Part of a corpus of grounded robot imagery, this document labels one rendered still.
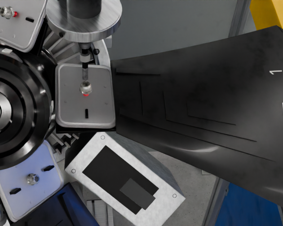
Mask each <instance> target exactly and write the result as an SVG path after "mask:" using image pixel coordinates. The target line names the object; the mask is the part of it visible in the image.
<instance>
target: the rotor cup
mask: <svg viewBox="0 0 283 226"><path fill-rule="evenodd" d="M5 48H7V49H10V50H12V52H11V53H9V54H8V53H5V52H2V50H4V49H5ZM57 65H59V64H58V62H57V61H56V59H55V58H54V56H53V55H52V54H51V53H50V51H49V50H48V49H47V48H45V47H44V46H43V47H42V50H41V54H40V57H38V56H35V55H32V54H30V53H28V52H22V51H19V50H17V49H15V48H13V47H11V46H8V45H6V44H4V43H2V42H0V170H4V169H8V168H11V167H14V166H16V165H18V164H20V163H22V162H24V161H25V160H27V159H28V158H29V157H31V156H32V155H33V154H34V153H35V152H36V151H37V150H38V149H39V147H40V146H41V145H42V143H43V141H44V140H45V139H47V138H48V137H49V136H50V135H51V134H52V132H53V131H54V130H55V128H56V120H55V68H56V66H57ZM52 101H53V112H52V108H51V105H52Z"/></svg>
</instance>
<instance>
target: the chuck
mask: <svg viewBox="0 0 283 226"><path fill-rule="evenodd" d="M78 45H79V47H80V48H81V49H88V48H90V46H91V43H78Z"/></svg>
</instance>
